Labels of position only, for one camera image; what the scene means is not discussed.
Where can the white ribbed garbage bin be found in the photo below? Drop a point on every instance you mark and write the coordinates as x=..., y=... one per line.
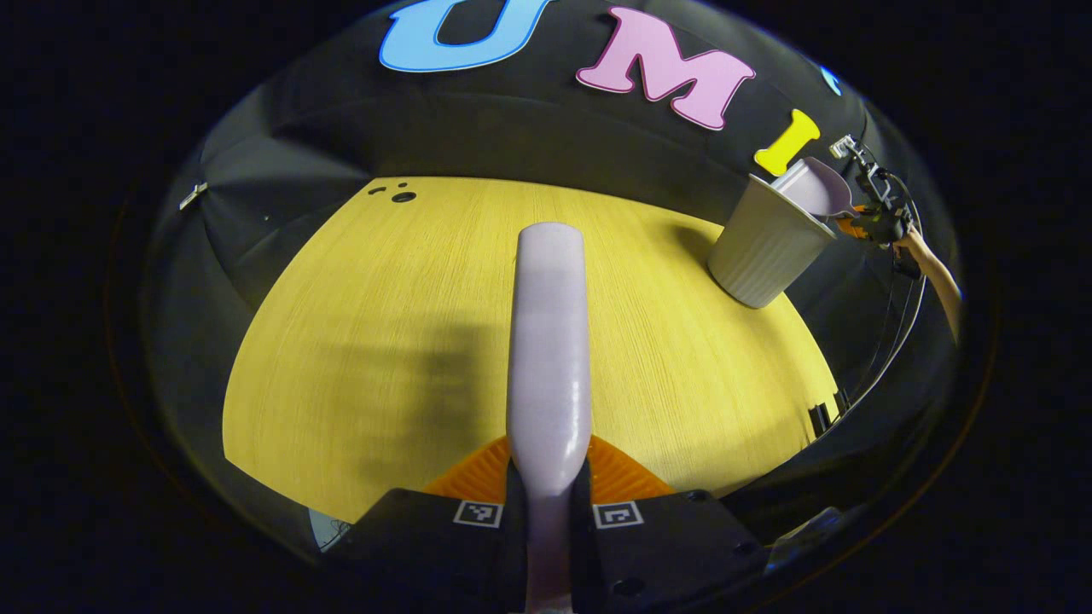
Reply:
x=763, y=247

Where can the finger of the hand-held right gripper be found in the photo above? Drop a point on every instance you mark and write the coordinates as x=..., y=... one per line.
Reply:
x=851, y=227

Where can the white clip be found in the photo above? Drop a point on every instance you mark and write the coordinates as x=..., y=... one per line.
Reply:
x=192, y=196

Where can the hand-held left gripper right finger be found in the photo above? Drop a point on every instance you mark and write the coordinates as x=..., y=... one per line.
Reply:
x=665, y=554

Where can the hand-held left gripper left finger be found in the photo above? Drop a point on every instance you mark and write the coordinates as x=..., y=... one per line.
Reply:
x=426, y=546

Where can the pink dustpan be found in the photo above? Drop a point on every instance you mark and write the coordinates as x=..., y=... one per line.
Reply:
x=815, y=188

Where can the black desk clamp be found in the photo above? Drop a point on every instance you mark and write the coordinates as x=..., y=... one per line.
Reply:
x=821, y=418

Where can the small pink broom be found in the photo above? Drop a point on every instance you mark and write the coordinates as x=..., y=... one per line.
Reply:
x=550, y=341

